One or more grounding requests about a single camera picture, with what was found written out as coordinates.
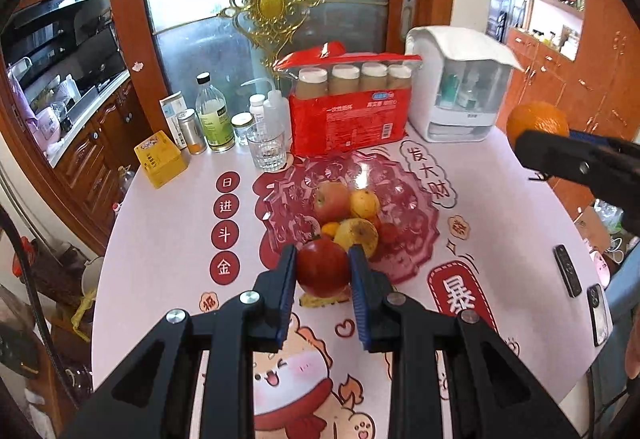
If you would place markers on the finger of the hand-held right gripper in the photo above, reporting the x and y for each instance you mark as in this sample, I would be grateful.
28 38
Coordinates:
590 138
550 154

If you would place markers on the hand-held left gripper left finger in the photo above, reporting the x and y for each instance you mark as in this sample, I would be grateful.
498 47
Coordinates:
285 299

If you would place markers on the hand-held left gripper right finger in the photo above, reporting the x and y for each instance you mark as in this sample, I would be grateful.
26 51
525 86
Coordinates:
361 299

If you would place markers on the large orange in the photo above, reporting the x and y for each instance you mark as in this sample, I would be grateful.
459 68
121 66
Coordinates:
537 119

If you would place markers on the dark red apple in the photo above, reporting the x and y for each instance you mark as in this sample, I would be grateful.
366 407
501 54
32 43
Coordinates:
322 269

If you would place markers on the pale yellow apple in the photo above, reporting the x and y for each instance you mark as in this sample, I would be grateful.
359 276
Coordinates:
357 236

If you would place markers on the small red fruit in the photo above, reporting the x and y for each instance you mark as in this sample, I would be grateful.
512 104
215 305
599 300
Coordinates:
388 231

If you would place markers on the small orange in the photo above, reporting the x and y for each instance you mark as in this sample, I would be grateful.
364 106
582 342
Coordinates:
329 230

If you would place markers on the pink glass fruit bowl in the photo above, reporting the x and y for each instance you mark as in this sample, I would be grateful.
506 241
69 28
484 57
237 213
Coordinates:
405 204

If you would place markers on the cardboard box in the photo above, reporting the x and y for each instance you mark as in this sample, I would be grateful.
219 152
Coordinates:
597 224

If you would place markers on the small yellow pear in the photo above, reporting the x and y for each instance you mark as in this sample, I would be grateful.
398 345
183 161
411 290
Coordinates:
364 204

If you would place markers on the red yellow apple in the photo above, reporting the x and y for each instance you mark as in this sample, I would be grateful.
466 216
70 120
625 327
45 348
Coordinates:
330 199

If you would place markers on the black remote control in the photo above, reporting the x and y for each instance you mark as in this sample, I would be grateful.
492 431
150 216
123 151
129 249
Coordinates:
567 269

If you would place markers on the white storage box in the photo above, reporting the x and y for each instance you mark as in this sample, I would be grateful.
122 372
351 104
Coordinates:
450 69

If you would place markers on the clear drinking glass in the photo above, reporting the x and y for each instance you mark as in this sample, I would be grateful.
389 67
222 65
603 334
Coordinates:
266 149

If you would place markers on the black phone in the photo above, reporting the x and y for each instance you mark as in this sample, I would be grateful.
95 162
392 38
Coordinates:
598 314

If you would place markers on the red paper cup pack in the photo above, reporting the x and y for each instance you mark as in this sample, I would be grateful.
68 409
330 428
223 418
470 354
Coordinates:
345 124

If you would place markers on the gold lid jar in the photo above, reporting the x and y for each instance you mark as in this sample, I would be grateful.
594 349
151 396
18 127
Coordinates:
241 124

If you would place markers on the white squeeze bottle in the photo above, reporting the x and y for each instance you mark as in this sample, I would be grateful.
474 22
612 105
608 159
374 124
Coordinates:
277 114

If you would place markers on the yellow tin box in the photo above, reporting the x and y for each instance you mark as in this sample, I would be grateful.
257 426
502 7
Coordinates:
160 161

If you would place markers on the metal can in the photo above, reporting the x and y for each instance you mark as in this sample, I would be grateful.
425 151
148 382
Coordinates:
191 131

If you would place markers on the green label glass bottle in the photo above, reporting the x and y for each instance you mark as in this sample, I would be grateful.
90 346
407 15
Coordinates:
215 119

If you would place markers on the white pill bottle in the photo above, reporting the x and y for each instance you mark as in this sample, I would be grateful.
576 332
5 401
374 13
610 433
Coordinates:
256 104

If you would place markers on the white carton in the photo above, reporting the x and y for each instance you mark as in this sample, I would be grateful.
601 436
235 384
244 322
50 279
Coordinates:
171 111

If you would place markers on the black range hood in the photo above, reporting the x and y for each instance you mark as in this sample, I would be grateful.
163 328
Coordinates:
55 29

